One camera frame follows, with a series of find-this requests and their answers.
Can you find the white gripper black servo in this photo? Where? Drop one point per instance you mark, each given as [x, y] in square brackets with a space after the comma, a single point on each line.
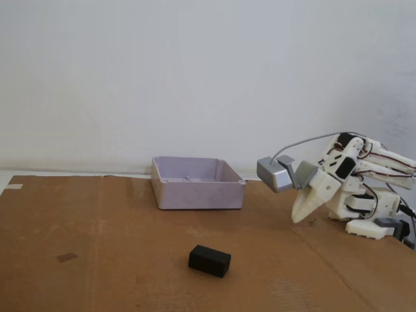
[320, 192]

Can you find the black rectangular block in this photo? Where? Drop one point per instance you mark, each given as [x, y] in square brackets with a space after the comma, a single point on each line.
[208, 261]

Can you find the pale lilac plastic box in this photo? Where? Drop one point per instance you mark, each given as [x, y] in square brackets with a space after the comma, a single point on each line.
[198, 196]

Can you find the grey table clamp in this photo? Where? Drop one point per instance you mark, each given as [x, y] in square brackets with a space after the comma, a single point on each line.
[386, 223]

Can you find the black power plug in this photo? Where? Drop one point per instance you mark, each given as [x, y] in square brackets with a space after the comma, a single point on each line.
[408, 210]

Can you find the brown cardboard sheet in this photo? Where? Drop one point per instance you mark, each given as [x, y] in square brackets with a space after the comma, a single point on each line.
[113, 243]

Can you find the white tape strip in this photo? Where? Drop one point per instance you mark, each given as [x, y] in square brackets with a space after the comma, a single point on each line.
[14, 187]

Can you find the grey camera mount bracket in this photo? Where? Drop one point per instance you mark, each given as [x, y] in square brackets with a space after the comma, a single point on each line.
[305, 172]

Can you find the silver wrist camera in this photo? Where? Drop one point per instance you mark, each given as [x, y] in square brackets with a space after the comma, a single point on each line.
[274, 175]

